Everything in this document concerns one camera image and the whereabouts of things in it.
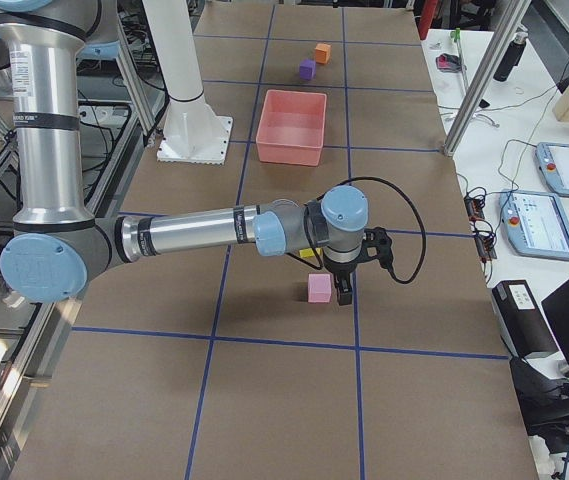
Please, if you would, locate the pink plastic bin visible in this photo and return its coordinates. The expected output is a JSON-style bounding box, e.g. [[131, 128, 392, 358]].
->
[[256, 89, 327, 167]]

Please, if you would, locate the green handled grabber tool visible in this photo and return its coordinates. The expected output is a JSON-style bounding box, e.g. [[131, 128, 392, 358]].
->
[[450, 28, 469, 93]]

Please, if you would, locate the white pedestal column base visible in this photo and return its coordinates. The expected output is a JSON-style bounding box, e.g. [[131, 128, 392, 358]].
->
[[143, 0, 233, 165]]

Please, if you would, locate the pink foam block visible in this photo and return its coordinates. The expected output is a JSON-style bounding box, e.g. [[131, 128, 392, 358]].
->
[[307, 273, 332, 303]]

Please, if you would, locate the orange foam block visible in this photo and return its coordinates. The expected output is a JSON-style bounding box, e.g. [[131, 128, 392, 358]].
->
[[314, 43, 332, 65]]

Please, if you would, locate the aluminium frame post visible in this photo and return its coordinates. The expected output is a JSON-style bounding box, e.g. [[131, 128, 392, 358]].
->
[[442, 0, 531, 157]]

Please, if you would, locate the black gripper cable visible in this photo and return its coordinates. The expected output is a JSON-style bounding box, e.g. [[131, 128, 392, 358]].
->
[[303, 177, 426, 285]]

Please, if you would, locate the near teach pendant tablet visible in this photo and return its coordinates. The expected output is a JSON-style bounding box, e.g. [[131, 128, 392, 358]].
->
[[499, 189, 569, 261]]

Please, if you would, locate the pink and grey pouch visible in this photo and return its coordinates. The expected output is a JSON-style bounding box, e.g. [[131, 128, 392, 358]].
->
[[435, 53, 463, 73]]

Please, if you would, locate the black water bottle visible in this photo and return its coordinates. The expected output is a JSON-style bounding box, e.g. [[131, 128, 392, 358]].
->
[[493, 31, 528, 82]]

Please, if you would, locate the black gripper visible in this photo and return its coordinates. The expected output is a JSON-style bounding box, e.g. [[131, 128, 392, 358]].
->
[[324, 227, 394, 306]]

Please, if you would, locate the black rectangular box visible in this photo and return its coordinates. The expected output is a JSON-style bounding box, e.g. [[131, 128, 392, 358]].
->
[[491, 280, 559, 360]]

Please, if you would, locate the purple foam block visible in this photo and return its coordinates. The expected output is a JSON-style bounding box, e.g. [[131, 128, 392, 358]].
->
[[298, 58, 317, 81]]

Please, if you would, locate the yellow foam block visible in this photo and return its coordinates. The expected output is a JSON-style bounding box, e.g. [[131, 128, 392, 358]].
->
[[299, 248, 322, 258]]

